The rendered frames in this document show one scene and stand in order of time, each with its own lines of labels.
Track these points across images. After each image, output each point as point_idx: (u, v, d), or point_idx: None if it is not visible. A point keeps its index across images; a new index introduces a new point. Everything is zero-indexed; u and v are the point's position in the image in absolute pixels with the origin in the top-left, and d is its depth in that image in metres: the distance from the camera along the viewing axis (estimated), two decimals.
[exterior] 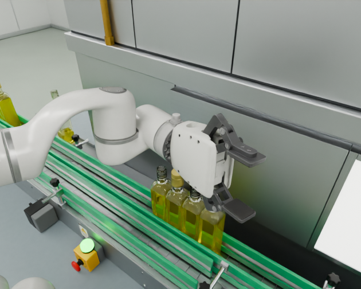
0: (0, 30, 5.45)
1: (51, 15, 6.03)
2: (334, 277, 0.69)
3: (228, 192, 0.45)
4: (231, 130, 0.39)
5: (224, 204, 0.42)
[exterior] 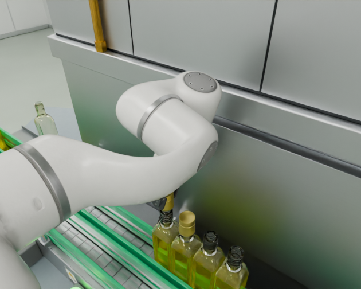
0: None
1: (48, 15, 5.86)
2: None
3: None
4: None
5: (165, 198, 0.58)
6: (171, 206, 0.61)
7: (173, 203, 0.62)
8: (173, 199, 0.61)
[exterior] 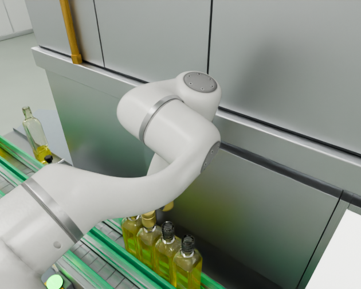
0: None
1: None
2: None
3: None
4: None
5: None
6: None
7: None
8: None
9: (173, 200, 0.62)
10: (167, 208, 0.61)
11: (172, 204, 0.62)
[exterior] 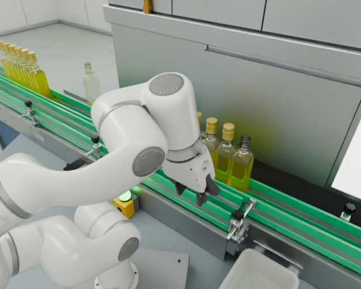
0: (9, 25, 5.56)
1: (58, 10, 6.14)
2: (350, 206, 0.80)
3: None
4: (210, 190, 0.57)
5: (178, 186, 0.61)
6: (200, 124, 0.92)
7: (201, 122, 0.92)
8: (201, 120, 0.92)
9: (233, 133, 0.87)
10: (230, 138, 0.86)
11: (233, 136, 0.87)
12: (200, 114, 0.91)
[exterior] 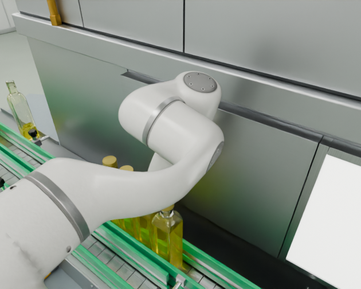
0: None
1: None
2: None
3: None
4: None
5: None
6: None
7: None
8: (117, 167, 0.70)
9: None
10: None
11: None
12: (113, 160, 0.68)
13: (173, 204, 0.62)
